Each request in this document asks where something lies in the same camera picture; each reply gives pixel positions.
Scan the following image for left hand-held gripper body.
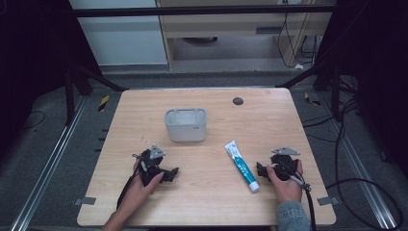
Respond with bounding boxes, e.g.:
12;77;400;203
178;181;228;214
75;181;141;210
132;143;168;188

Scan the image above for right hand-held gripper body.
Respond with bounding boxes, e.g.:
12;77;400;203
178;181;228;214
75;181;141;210
269;146;301;182

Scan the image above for white and teal toothpaste tube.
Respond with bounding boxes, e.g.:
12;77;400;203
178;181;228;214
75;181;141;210
223;140;261;193

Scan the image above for grey plastic container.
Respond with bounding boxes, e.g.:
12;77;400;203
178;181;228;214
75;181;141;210
164;108;208;143

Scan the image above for person's right hand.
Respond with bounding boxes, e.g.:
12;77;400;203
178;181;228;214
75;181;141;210
266;159;305;204

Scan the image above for person's left hand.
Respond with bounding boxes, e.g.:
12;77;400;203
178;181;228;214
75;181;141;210
125;159;166;211

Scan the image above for yellow and black striped tape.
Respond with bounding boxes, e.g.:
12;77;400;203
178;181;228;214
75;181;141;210
303;91;321;107
97;94;111;113

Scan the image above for black metal stand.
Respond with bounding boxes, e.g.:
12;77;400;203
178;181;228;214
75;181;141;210
275;54;343;122
63;59;129;127

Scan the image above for white cabinet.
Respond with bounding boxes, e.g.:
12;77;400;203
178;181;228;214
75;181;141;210
68;0;169;67

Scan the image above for wooden desk with shelf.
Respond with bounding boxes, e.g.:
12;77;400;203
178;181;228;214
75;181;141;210
155;0;338;71

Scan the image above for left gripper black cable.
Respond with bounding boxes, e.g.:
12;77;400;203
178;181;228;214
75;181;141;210
115;153;146;210

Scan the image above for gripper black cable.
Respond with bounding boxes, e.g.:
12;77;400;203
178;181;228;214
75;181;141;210
115;153;146;210
278;162;318;231

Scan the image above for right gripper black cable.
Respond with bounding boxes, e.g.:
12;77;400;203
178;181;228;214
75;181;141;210
278;162;318;231

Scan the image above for grey table bracket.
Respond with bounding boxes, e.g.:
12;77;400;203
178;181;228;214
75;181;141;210
73;196;97;207
317;195;340;207

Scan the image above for black floor cable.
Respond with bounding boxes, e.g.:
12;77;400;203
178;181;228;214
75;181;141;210
19;110;46;132
301;95;404;230

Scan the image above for aluminium floor rail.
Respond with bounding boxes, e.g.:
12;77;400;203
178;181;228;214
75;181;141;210
317;92;398;230
9;95;89;231

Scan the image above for black hanging cables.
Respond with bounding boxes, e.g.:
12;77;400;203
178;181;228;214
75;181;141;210
276;12;321;69

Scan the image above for black horizontal frame bar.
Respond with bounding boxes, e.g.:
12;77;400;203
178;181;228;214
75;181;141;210
71;4;337;18

